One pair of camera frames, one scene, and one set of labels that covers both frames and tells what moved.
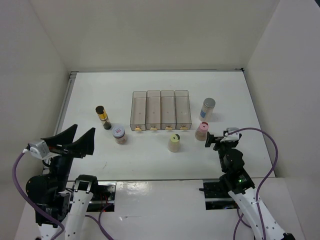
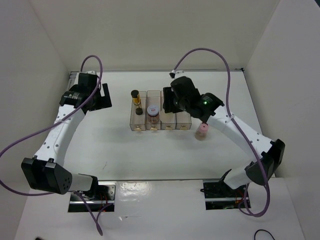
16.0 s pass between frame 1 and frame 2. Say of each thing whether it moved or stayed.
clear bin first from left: stayed
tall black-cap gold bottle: moved
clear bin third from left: stayed
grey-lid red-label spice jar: moved
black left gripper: moved
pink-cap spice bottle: stayed
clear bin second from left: stayed
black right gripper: moved
